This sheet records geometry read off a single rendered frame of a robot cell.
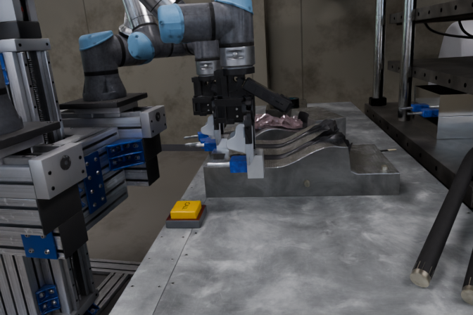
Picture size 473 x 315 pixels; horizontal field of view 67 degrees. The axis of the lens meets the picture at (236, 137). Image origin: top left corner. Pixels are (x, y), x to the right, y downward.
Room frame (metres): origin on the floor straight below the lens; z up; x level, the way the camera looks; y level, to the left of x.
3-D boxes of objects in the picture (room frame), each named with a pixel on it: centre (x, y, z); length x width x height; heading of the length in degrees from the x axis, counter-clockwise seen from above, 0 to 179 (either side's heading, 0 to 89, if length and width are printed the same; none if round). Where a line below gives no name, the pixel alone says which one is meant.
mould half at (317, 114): (1.37, -0.14, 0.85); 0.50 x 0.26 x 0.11; 99
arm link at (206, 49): (1.10, 0.07, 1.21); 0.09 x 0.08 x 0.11; 44
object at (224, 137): (1.10, 0.09, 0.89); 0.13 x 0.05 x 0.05; 82
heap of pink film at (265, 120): (1.36, -0.13, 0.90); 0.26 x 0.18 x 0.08; 99
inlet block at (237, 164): (0.79, 0.01, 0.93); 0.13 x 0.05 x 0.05; 82
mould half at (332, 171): (1.00, -0.17, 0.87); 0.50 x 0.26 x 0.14; 82
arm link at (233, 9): (0.79, -0.01, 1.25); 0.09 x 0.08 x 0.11; 99
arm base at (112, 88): (1.31, 0.47, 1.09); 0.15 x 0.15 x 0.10
